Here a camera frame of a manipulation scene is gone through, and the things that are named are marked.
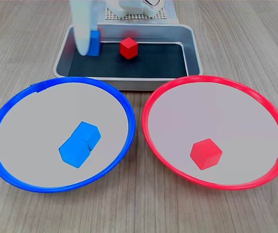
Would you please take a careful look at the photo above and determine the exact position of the steel tray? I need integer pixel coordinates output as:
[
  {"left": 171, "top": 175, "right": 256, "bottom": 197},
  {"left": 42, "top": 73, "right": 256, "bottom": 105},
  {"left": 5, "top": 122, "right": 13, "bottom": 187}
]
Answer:
[{"left": 53, "top": 21, "right": 204, "bottom": 92}]

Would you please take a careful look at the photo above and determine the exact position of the small blue cube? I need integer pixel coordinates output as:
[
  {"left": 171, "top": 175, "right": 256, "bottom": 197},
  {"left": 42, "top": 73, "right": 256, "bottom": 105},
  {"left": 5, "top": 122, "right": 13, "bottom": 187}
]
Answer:
[
  {"left": 58, "top": 135, "right": 91, "bottom": 169},
  {"left": 88, "top": 30, "right": 101, "bottom": 57},
  {"left": 71, "top": 121, "right": 102, "bottom": 151}
]

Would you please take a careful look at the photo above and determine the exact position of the white plate with blue rim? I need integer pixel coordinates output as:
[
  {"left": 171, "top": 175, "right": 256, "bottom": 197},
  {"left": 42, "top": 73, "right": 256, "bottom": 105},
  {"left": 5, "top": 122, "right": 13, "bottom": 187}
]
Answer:
[{"left": 0, "top": 76, "right": 136, "bottom": 194}]

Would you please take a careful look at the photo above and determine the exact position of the small red cube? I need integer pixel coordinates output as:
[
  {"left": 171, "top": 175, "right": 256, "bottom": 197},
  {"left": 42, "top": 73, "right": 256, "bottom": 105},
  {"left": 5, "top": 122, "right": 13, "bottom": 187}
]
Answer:
[
  {"left": 119, "top": 37, "right": 139, "bottom": 60},
  {"left": 189, "top": 138, "right": 223, "bottom": 171}
]

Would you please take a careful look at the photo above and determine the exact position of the white plate with red rim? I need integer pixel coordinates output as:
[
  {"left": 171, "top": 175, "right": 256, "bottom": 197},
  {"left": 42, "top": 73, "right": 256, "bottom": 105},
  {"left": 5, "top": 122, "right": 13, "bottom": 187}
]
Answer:
[{"left": 141, "top": 74, "right": 278, "bottom": 191}]

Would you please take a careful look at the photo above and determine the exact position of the pale perforated base plate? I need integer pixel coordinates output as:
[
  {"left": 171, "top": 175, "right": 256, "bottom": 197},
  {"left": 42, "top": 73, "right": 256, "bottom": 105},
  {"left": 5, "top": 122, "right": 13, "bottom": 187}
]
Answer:
[{"left": 104, "top": 6, "right": 169, "bottom": 21}]

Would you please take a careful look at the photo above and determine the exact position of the black tray mat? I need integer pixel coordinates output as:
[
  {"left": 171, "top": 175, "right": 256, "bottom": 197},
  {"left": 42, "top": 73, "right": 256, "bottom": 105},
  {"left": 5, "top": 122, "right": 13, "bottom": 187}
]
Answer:
[{"left": 68, "top": 41, "right": 188, "bottom": 79}]

